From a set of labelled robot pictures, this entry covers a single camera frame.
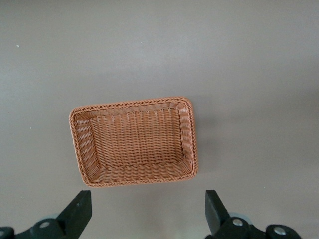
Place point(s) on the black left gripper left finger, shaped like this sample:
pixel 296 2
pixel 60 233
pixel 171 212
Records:
pixel 72 219

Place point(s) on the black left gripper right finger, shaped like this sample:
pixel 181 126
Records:
pixel 219 219

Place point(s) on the brown woven basket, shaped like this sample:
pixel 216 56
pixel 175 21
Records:
pixel 137 142

